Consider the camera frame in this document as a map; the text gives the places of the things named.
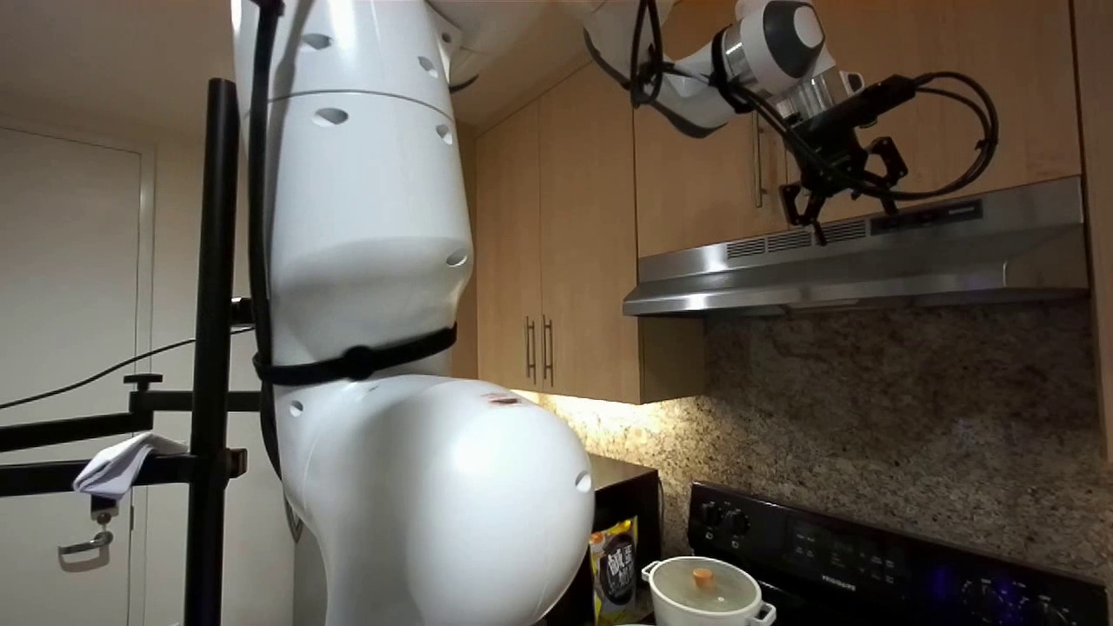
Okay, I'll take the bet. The white room door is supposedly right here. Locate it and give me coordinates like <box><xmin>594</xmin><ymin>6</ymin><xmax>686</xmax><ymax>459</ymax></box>
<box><xmin>0</xmin><ymin>126</ymin><xmax>147</xmax><ymax>626</ymax></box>

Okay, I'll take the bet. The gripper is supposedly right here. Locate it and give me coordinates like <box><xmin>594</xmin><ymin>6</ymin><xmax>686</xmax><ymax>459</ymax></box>
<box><xmin>779</xmin><ymin>115</ymin><xmax>910</xmax><ymax>247</ymax></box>

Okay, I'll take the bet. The black stove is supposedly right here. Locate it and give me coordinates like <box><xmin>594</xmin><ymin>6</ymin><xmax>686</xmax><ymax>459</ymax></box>
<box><xmin>686</xmin><ymin>482</ymin><xmax>1113</xmax><ymax>626</ymax></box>

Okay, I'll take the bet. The narrow wooden cabinet door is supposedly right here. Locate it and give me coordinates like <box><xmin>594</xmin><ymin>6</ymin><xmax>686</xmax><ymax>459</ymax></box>
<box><xmin>476</xmin><ymin>98</ymin><xmax>542</xmax><ymax>393</ymax></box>

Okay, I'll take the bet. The glass pot lid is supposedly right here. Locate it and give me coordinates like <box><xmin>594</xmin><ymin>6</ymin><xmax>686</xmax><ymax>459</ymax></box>
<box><xmin>650</xmin><ymin>556</ymin><xmax>763</xmax><ymax>610</ymax></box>

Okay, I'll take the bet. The stainless steel range hood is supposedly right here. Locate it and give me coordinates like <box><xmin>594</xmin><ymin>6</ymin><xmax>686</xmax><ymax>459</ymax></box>
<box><xmin>622</xmin><ymin>176</ymin><xmax>1090</xmax><ymax>317</ymax></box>

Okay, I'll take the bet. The yellow and black snack bag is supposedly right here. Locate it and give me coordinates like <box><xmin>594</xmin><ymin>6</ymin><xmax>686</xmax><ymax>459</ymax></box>
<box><xmin>589</xmin><ymin>518</ymin><xmax>641</xmax><ymax>623</ymax></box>

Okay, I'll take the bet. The black pole stand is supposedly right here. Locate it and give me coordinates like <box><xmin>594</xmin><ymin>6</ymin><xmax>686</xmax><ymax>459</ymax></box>
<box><xmin>0</xmin><ymin>77</ymin><xmax>263</xmax><ymax>626</ymax></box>

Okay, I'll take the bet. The wide wooden cabinet door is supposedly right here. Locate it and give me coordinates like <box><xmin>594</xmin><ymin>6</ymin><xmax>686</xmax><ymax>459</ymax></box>
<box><xmin>785</xmin><ymin>0</ymin><xmax>1083</xmax><ymax>223</ymax></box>

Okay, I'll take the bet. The black cable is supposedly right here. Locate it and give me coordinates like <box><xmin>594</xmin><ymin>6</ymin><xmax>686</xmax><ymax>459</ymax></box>
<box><xmin>0</xmin><ymin>325</ymin><xmax>255</xmax><ymax>411</ymax></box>

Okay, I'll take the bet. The short wooden cabinet door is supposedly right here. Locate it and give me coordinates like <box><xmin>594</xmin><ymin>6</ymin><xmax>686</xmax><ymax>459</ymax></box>
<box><xmin>632</xmin><ymin>0</ymin><xmax>790</xmax><ymax>259</ymax></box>

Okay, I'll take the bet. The wooden wall cabinet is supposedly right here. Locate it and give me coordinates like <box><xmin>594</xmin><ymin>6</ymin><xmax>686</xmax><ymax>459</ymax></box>
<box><xmin>474</xmin><ymin>0</ymin><xmax>1084</xmax><ymax>406</ymax></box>

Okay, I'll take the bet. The white cloth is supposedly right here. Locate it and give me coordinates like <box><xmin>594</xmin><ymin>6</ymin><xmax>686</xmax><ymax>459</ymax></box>
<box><xmin>73</xmin><ymin>432</ymin><xmax>189</xmax><ymax>502</ymax></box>

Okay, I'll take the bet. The silver door lever handle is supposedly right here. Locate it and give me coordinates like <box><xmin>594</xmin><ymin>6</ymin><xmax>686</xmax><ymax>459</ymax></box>
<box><xmin>57</xmin><ymin>529</ymin><xmax>115</xmax><ymax>574</ymax></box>

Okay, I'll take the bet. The black microwave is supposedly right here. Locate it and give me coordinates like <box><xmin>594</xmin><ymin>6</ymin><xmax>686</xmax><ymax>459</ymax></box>
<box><xmin>539</xmin><ymin>452</ymin><xmax>663</xmax><ymax>626</ymax></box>

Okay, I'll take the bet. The tall wooden cabinet door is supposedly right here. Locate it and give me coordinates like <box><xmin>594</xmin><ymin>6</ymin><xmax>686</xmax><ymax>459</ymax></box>
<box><xmin>538</xmin><ymin>63</ymin><xmax>643</xmax><ymax>404</ymax></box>

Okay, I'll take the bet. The white pot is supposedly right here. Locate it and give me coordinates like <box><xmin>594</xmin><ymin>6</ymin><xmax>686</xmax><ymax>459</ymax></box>
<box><xmin>641</xmin><ymin>556</ymin><xmax>777</xmax><ymax>626</ymax></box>

